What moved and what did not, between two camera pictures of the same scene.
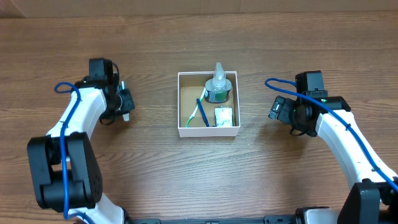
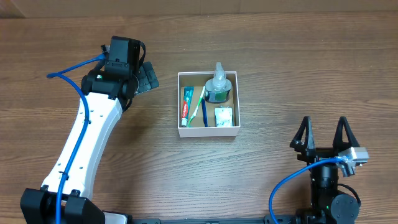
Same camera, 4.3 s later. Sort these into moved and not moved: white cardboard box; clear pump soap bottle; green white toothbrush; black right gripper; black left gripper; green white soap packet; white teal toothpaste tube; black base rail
Moved: black left gripper; black right gripper; white teal toothpaste tube
Not moved: green white soap packet; clear pump soap bottle; green white toothbrush; white cardboard box; black base rail
